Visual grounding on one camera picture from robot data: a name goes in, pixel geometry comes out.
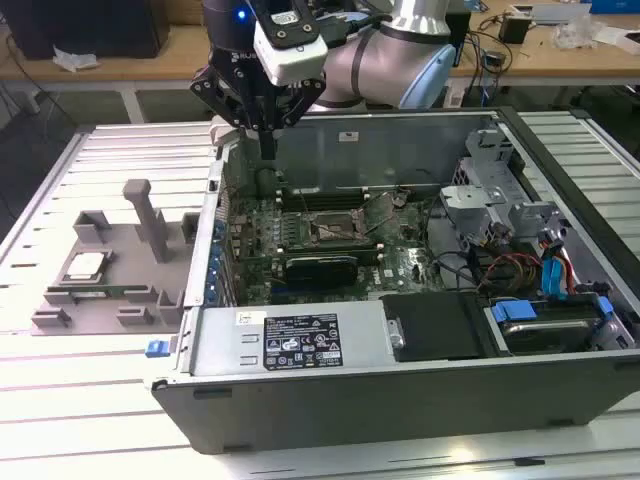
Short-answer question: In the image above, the white crumpled plastic bag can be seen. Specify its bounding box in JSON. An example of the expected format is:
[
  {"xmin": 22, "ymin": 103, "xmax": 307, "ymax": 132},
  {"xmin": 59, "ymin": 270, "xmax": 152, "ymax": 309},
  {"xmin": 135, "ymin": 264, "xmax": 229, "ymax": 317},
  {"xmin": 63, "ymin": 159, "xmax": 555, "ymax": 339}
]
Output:
[{"xmin": 52, "ymin": 44, "xmax": 99, "ymax": 71}]

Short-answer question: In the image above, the black computer tower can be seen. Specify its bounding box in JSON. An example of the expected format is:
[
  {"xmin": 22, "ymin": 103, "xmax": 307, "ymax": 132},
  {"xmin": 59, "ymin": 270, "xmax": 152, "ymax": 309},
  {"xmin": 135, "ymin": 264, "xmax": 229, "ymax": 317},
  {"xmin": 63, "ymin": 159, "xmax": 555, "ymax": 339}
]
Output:
[{"xmin": 9, "ymin": 0, "xmax": 171, "ymax": 59}]

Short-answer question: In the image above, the wooden desk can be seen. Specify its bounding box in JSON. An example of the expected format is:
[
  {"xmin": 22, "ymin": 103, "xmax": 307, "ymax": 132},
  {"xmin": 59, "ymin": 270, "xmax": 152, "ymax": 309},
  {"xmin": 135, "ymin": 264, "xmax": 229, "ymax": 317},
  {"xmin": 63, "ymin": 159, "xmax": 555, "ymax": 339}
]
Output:
[{"xmin": 0, "ymin": 9, "xmax": 640, "ymax": 124}]

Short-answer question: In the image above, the red and yellow wire bundle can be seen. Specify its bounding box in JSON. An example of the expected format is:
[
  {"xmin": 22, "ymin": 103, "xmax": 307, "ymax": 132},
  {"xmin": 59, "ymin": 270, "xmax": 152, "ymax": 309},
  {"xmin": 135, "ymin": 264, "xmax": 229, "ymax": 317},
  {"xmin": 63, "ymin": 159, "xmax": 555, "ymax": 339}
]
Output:
[{"xmin": 477, "ymin": 252, "xmax": 544, "ymax": 296}]

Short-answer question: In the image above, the grey metal drive cage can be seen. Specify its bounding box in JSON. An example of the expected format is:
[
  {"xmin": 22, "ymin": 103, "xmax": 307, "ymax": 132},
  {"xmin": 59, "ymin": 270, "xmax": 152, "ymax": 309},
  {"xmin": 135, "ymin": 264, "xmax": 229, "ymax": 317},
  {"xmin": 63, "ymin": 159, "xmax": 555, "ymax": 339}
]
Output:
[{"xmin": 439, "ymin": 128, "xmax": 566, "ymax": 251}]

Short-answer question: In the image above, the small black box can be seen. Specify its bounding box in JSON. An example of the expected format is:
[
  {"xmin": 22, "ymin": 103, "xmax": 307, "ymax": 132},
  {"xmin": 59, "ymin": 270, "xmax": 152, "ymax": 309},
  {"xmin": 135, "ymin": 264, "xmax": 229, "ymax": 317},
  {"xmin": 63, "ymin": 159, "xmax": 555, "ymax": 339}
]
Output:
[{"xmin": 498, "ymin": 13, "xmax": 531, "ymax": 45}]

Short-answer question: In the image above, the CPU socket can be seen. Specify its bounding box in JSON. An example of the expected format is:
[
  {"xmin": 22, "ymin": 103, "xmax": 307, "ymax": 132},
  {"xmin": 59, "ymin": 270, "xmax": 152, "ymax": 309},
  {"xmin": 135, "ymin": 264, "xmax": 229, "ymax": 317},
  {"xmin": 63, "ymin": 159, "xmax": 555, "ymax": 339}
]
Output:
[{"xmin": 308, "ymin": 212, "xmax": 364, "ymax": 246}]

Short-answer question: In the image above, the orange wire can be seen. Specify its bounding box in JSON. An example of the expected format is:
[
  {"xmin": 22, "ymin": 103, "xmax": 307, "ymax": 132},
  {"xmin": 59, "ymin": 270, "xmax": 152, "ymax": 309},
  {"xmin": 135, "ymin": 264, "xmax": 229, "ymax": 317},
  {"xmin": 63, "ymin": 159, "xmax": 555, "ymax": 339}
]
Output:
[{"xmin": 561, "ymin": 249, "xmax": 577, "ymax": 297}]

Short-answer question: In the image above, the silver CPU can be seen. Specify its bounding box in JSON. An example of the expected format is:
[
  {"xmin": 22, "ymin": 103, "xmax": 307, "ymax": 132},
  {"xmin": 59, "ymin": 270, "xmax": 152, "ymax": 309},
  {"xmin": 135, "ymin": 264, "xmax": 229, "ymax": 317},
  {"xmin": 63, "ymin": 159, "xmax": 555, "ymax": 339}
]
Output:
[{"xmin": 64, "ymin": 252, "xmax": 109, "ymax": 281}]

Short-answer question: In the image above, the white cardboard box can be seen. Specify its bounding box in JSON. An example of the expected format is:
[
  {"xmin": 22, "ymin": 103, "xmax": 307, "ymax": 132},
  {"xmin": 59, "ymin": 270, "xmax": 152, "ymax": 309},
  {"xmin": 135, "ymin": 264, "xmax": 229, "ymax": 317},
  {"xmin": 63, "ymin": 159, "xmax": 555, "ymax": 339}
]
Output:
[{"xmin": 597, "ymin": 24, "xmax": 640, "ymax": 56}]

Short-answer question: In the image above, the grey parts rack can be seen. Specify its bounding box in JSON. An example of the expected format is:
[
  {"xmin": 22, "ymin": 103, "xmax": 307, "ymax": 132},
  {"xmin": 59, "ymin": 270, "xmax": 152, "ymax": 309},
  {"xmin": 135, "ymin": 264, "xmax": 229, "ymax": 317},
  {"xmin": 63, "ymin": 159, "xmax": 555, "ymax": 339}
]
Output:
[{"xmin": 30, "ymin": 178, "xmax": 204, "ymax": 331}]

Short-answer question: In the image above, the blue flat wire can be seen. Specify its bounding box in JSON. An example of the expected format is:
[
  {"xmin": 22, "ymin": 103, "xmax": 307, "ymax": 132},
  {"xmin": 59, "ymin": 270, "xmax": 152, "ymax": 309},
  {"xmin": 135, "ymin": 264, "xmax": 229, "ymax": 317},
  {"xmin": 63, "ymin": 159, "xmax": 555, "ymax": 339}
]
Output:
[{"xmin": 542, "ymin": 227, "xmax": 569, "ymax": 301}]

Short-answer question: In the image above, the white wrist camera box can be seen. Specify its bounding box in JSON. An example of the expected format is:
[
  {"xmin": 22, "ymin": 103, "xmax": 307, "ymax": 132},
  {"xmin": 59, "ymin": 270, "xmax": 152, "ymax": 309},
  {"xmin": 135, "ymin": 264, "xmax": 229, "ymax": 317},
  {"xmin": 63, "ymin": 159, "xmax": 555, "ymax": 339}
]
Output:
[{"xmin": 252, "ymin": 0, "xmax": 330, "ymax": 87}]

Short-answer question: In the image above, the hard disk in blue carrier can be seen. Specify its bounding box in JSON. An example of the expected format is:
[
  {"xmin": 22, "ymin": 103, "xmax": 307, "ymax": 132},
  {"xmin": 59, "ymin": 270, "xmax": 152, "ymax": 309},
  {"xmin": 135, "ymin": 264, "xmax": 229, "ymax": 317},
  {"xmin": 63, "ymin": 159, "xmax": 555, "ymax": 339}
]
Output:
[{"xmin": 483, "ymin": 294, "xmax": 614, "ymax": 356}]

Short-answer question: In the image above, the blue box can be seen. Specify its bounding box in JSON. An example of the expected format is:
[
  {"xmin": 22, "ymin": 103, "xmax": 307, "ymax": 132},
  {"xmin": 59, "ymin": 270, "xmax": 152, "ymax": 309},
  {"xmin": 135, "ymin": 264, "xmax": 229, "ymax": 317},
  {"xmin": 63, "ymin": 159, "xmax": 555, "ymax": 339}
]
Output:
[{"xmin": 589, "ymin": 0, "xmax": 640, "ymax": 15}]

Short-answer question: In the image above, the dark grey PC case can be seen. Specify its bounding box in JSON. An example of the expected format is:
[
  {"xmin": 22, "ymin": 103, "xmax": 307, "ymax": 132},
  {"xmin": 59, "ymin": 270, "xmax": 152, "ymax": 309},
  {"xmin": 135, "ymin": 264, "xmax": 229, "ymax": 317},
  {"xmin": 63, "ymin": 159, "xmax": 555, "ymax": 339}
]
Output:
[{"xmin": 149, "ymin": 107, "xmax": 640, "ymax": 454}]

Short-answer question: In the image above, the green RAM stick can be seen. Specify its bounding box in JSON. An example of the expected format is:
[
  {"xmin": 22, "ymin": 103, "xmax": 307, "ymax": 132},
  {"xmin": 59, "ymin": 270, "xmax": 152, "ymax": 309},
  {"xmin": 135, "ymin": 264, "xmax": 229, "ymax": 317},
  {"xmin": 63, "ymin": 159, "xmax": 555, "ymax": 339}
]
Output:
[
  {"xmin": 283, "ymin": 243, "xmax": 379, "ymax": 254},
  {"xmin": 49, "ymin": 283, "xmax": 152, "ymax": 294}
]

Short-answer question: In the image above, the metal socket cover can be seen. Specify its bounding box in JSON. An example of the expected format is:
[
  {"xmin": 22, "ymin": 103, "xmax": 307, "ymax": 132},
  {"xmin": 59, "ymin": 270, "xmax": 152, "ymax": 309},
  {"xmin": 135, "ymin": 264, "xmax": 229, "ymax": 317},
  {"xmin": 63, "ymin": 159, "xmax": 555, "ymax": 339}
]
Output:
[{"xmin": 357, "ymin": 189, "xmax": 404, "ymax": 239}]

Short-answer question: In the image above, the black RAM slot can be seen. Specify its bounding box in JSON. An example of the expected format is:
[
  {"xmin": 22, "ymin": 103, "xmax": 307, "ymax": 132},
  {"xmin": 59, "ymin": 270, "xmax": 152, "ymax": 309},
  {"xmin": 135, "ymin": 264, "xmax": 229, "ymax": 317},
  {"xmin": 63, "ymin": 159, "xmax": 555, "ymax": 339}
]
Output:
[
  {"xmin": 273, "ymin": 192, "xmax": 369, "ymax": 200},
  {"xmin": 273, "ymin": 197, "xmax": 369, "ymax": 205},
  {"xmin": 273, "ymin": 201, "xmax": 369, "ymax": 210}
]

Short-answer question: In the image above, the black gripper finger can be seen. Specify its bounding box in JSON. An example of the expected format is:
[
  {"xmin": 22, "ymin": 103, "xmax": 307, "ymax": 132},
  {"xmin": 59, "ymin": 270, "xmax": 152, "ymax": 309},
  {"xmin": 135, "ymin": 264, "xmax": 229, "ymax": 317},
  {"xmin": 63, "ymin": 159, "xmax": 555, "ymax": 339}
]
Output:
[
  {"xmin": 188, "ymin": 67, "xmax": 270, "ymax": 161},
  {"xmin": 268, "ymin": 78, "xmax": 328, "ymax": 161}
]

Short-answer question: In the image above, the silver power supply with label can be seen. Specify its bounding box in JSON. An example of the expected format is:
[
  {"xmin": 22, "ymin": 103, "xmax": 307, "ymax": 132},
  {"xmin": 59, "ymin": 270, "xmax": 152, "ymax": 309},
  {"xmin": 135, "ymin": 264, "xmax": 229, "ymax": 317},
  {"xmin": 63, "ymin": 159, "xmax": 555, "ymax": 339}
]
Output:
[{"xmin": 192, "ymin": 299, "xmax": 389, "ymax": 376}]

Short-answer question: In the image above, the white plastic bracket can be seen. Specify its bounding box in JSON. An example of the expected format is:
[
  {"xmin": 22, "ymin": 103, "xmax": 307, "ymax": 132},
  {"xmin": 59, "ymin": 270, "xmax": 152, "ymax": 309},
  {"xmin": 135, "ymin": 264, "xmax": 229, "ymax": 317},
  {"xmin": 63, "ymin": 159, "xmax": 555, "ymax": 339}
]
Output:
[{"xmin": 208, "ymin": 115, "xmax": 246, "ymax": 147}]

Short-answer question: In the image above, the green motherboard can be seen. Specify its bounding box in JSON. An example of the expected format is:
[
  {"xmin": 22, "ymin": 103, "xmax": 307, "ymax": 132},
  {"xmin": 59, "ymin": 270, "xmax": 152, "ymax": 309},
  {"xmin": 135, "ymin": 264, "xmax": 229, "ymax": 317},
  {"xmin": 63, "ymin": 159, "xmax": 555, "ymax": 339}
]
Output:
[{"xmin": 219, "ymin": 184, "xmax": 451, "ymax": 306}]

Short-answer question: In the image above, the clear plastic bag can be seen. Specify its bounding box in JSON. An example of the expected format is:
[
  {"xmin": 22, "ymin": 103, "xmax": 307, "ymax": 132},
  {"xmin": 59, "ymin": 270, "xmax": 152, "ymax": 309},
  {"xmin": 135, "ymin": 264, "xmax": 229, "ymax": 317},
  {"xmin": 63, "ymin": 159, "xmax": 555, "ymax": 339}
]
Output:
[{"xmin": 552, "ymin": 14, "xmax": 601, "ymax": 51}]

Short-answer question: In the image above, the black plastic cover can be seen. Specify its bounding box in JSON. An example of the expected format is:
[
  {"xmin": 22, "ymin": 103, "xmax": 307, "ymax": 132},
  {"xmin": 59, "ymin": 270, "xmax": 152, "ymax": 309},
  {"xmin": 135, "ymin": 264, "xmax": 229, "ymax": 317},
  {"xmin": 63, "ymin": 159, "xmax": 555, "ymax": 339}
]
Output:
[{"xmin": 382, "ymin": 293, "xmax": 484, "ymax": 362}]

